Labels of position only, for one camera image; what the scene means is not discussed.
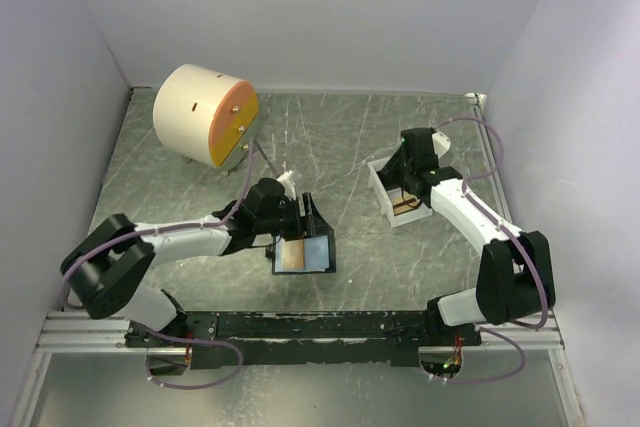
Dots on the black card holder wallet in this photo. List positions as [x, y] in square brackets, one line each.
[320, 256]

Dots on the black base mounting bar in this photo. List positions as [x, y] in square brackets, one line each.
[299, 338]

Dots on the gold credit card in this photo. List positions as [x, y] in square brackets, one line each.
[405, 203]

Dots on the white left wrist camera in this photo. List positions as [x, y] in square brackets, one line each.
[288, 180]

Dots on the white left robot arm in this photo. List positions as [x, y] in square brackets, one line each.
[106, 270]

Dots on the white card tray box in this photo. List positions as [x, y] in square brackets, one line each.
[385, 198]

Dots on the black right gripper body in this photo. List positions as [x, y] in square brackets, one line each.
[408, 172]

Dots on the round cream mini drawer cabinet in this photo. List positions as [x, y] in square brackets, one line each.
[206, 116]

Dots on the white corner bracket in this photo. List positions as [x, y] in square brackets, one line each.
[477, 99]

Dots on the orange credit card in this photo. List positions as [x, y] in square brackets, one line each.
[293, 256]

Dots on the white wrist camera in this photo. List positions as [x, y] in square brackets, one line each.
[441, 143]
[288, 180]

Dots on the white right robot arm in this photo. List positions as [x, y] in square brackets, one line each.
[515, 280]

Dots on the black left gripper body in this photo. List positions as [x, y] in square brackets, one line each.
[287, 220]

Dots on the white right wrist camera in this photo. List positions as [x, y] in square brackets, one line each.
[441, 143]

